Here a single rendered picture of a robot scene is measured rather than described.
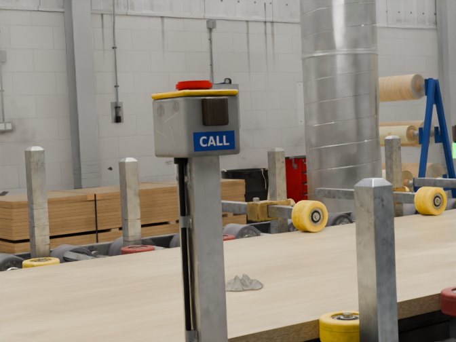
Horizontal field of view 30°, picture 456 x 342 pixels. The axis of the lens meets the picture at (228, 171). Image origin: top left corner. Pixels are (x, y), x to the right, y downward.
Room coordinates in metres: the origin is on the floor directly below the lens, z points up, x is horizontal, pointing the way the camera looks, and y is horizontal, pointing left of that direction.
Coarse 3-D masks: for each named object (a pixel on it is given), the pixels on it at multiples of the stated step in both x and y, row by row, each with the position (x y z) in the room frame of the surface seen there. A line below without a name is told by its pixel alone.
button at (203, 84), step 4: (204, 80) 0.92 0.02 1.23; (176, 84) 0.92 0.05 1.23; (180, 84) 0.91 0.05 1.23; (184, 84) 0.91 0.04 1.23; (188, 84) 0.91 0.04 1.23; (192, 84) 0.91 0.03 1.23; (196, 84) 0.91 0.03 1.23; (200, 84) 0.91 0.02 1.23; (204, 84) 0.91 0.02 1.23; (208, 84) 0.92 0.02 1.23; (176, 88) 0.92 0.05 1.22; (180, 88) 0.92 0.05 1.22; (184, 88) 0.91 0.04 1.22; (188, 88) 0.91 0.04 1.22; (192, 88) 0.91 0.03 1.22; (196, 88) 0.91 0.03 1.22; (200, 88) 0.91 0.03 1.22; (204, 88) 0.92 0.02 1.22; (208, 88) 0.92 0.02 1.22
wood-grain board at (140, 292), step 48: (240, 240) 2.07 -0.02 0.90; (288, 240) 2.03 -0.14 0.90; (336, 240) 2.00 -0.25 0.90; (432, 240) 1.92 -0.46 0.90; (0, 288) 1.57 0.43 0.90; (48, 288) 1.54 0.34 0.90; (96, 288) 1.52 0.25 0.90; (144, 288) 1.50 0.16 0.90; (288, 288) 1.44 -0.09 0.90; (336, 288) 1.42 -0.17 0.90; (432, 288) 1.38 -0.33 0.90; (0, 336) 1.19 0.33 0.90; (48, 336) 1.18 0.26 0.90; (96, 336) 1.16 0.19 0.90; (144, 336) 1.15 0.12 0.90; (240, 336) 1.13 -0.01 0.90; (288, 336) 1.17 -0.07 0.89
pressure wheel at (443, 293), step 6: (444, 288) 1.34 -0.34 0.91; (450, 288) 1.34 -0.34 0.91; (444, 294) 1.31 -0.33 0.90; (450, 294) 1.30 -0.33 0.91; (444, 300) 1.31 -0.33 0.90; (450, 300) 1.30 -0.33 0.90; (444, 306) 1.31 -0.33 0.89; (450, 306) 1.30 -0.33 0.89; (444, 312) 1.31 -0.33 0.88; (450, 312) 1.30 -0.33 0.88
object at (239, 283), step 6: (240, 276) 1.50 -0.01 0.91; (246, 276) 1.48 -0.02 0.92; (228, 282) 1.48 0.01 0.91; (234, 282) 1.45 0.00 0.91; (240, 282) 1.45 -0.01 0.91; (246, 282) 1.46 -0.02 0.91; (252, 282) 1.45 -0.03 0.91; (258, 282) 1.45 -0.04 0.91; (228, 288) 1.45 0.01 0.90; (234, 288) 1.44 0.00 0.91; (240, 288) 1.44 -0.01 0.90; (246, 288) 1.44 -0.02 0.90; (252, 288) 1.44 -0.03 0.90; (258, 288) 1.44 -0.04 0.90
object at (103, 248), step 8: (248, 224) 2.94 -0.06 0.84; (256, 224) 2.94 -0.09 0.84; (264, 224) 2.96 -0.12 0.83; (264, 232) 2.96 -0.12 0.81; (152, 240) 2.71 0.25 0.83; (160, 240) 2.72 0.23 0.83; (168, 240) 2.74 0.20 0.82; (88, 248) 2.58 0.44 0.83; (96, 248) 2.60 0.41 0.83; (104, 248) 2.61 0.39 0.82; (24, 256) 2.47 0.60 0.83
